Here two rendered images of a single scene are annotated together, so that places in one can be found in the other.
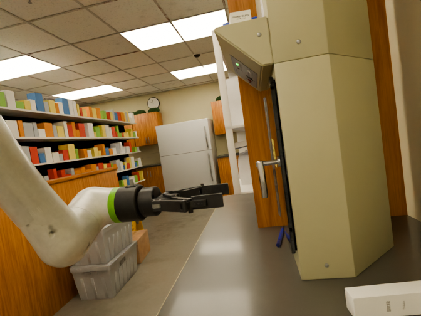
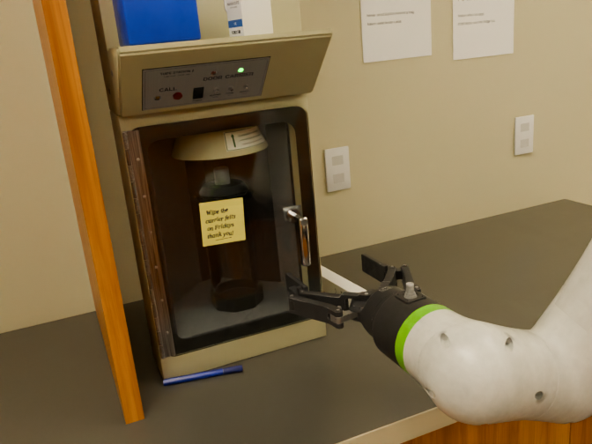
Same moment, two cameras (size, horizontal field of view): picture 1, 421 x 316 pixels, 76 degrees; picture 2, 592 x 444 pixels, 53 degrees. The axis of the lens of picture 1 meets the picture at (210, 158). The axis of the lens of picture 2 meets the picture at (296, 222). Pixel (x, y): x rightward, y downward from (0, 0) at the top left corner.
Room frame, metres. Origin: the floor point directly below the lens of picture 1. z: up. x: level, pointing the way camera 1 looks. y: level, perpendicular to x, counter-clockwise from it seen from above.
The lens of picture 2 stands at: (1.16, 0.72, 1.50)
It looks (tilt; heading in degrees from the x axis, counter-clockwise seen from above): 17 degrees down; 238
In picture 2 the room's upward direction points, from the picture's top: 5 degrees counter-clockwise
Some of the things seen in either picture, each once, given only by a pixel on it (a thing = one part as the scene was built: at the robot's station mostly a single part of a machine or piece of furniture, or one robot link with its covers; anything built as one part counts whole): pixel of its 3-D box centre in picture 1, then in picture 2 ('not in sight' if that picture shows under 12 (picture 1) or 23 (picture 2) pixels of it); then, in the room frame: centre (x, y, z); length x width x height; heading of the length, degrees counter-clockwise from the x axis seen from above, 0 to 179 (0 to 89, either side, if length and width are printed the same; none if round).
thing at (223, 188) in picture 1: (215, 189); (297, 288); (0.72, 0.00, 1.14); 0.07 x 0.01 x 0.03; 80
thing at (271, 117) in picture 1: (277, 161); (235, 232); (0.73, -0.18, 1.19); 0.30 x 0.01 x 0.40; 170
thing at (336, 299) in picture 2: (186, 194); (333, 302); (0.71, 0.08, 1.14); 0.11 x 0.01 x 0.04; 122
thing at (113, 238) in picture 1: (103, 236); not in sight; (2.65, 1.18, 0.49); 0.60 x 0.42 x 0.33; 170
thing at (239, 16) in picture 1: (240, 27); (249, 14); (0.69, -0.12, 1.54); 0.05 x 0.05 x 0.06; 88
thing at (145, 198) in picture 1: (160, 200); (381, 308); (0.68, 0.14, 1.14); 0.09 x 0.08 x 0.07; 80
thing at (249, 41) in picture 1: (245, 65); (224, 72); (0.74, -0.13, 1.46); 0.32 x 0.11 x 0.10; 170
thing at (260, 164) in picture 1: (269, 177); (299, 237); (0.63, -0.13, 1.17); 0.05 x 0.03 x 0.10; 80
